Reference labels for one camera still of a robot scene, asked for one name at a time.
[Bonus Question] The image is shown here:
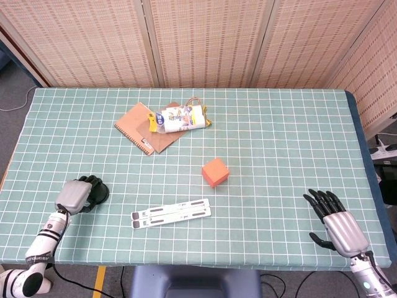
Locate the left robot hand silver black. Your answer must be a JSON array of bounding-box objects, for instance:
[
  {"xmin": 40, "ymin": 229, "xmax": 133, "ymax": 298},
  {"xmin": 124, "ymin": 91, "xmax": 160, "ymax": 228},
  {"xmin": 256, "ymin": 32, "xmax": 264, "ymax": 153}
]
[{"xmin": 54, "ymin": 174, "xmax": 104, "ymax": 215}]

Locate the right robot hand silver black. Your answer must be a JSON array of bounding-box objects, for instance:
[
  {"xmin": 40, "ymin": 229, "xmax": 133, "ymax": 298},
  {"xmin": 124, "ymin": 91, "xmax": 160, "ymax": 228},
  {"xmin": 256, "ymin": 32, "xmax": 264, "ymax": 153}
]
[{"xmin": 303, "ymin": 188, "xmax": 370, "ymax": 258}]

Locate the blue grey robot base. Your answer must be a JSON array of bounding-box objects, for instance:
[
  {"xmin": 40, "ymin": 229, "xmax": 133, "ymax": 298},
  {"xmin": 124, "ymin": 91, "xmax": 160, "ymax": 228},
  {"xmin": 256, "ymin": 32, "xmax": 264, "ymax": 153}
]
[{"xmin": 129, "ymin": 265, "xmax": 262, "ymax": 298}]

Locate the black box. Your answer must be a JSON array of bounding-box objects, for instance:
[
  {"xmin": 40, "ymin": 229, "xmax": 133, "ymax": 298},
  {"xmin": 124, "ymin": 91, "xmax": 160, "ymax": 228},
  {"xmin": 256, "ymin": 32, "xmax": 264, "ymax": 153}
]
[{"xmin": 373, "ymin": 160, "xmax": 397, "ymax": 205}]

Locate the yellow floor tape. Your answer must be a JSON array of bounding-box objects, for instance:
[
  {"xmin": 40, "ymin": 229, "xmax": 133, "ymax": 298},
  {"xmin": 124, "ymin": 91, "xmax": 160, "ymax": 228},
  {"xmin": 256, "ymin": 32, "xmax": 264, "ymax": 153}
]
[{"xmin": 92, "ymin": 266, "xmax": 107, "ymax": 298}]

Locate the kraft spiral notebook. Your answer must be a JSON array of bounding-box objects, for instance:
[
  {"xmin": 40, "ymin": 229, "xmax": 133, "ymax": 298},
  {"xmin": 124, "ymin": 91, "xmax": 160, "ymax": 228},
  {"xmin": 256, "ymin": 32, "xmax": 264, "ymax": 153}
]
[{"xmin": 114, "ymin": 101, "xmax": 156, "ymax": 156}]

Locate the white folding laptop stand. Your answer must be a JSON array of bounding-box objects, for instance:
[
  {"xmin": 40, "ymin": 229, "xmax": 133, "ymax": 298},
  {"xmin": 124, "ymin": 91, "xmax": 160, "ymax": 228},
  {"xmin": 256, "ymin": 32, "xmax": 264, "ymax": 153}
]
[{"xmin": 130, "ymin": 197, "xmax": 212, "ymax": 230}]

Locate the green checked tablecloth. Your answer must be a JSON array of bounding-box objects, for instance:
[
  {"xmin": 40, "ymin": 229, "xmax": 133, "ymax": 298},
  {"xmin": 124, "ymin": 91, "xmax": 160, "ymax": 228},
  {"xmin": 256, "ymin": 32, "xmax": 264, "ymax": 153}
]
[{"xmin": 0, "ymin": 88, "xmax": 391, "ymax": 268}]

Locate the pack of white rolls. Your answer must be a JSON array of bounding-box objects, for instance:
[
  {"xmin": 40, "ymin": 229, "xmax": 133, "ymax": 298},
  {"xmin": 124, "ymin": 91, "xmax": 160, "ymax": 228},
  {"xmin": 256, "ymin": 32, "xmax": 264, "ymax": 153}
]
[{"xmin": 146, "ymin": 104, "xmax": 213, "ymax": 133}]

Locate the orange cube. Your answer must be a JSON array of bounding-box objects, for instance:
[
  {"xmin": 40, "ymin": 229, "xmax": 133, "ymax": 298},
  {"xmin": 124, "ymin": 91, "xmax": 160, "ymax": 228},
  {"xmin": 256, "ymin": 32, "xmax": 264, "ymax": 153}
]
[{"xmin": 201, "ymin": 157, "xmax": 231, "ymax": 189}]

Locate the woven folding screen panel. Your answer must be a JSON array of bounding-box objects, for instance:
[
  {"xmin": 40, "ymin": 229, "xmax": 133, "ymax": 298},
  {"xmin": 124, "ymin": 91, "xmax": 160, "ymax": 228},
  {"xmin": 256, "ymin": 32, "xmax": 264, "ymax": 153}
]
[
  {"xmin": 0, "ymin": 0, "xmax": 156, "ymax": 89},
  {"xmin": 327, "ymin": 0, "xmax": 397, "ymax": 139},
  {"xmin": 251, "ymin": 0, "xmax": 393, "ymax": 89},
  {"xmin": 142, "ymin": 0, "xmax": 275, "ymax": 89}
]

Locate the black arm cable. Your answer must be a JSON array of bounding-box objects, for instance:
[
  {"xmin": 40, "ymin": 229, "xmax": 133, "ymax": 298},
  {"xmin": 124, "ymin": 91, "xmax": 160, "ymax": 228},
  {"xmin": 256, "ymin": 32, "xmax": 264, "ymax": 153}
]
[{"xmin": 49, "ymin": 209, "xmax": 131, "ymax": 298}]

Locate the white power strip cable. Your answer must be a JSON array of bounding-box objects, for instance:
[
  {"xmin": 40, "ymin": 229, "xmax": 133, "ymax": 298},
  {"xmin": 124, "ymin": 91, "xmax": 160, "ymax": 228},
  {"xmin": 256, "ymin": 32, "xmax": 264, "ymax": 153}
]
[{"xmin": 373, "ymin": 132, "xmax": 397, "ymax": 147}]

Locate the white floor cable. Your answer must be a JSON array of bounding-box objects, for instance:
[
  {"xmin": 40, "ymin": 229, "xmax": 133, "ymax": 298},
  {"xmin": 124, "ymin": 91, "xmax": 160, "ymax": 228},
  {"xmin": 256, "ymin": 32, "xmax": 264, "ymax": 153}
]
[{"xmin": 0, "ymin": 86, "xmax": 35, "ymax": 112}]

